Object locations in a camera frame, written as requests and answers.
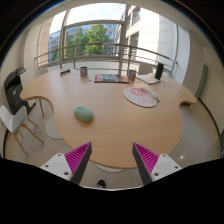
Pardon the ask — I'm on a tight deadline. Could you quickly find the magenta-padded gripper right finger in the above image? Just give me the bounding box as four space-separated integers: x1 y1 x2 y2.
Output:
131 142 183 186

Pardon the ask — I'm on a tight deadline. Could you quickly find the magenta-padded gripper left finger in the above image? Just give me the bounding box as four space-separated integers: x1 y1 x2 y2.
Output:
39 142 93 186

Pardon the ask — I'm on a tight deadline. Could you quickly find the mint green computer mouse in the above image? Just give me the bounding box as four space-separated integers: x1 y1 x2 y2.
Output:
73 105 95 123

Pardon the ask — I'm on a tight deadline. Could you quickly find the black speaker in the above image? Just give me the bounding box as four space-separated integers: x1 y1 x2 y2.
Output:
154 62 165 81

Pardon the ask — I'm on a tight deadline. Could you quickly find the white chair with wooden legs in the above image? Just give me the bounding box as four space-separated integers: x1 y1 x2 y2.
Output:
0 104 45 157

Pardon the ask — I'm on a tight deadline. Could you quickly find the small dark box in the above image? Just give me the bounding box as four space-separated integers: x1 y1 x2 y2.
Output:
59 68 72 77

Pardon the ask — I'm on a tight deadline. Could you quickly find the black office printer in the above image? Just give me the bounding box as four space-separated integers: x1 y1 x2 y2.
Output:
3 66 33 114

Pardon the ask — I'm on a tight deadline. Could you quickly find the red magazine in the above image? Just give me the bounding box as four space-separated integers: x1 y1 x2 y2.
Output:
93 73 130 84

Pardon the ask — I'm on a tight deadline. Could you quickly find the white illustrated book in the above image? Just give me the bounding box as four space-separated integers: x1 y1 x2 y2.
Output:
136 73 162 85

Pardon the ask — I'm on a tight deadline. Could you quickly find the metal balcony railing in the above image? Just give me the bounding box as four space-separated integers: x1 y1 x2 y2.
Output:
34 42 178 73

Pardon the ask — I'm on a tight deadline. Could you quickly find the round white pink mouse pad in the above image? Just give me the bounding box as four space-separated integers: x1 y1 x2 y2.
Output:
123 86 161 108

